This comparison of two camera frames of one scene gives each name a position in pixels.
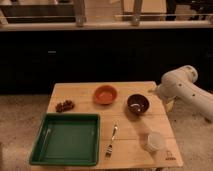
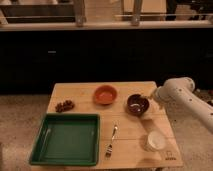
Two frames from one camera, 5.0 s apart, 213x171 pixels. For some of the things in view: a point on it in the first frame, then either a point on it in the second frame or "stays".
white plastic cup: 154,142 stays
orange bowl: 105,95 stays
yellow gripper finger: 169,105 to 148,114
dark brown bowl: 137,103 stays
